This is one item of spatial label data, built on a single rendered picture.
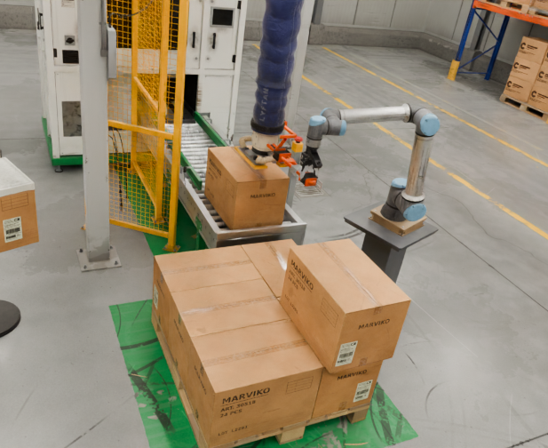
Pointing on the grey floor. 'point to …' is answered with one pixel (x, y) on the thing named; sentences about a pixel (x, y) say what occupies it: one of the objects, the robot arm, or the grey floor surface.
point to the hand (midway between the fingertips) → (308, 178)
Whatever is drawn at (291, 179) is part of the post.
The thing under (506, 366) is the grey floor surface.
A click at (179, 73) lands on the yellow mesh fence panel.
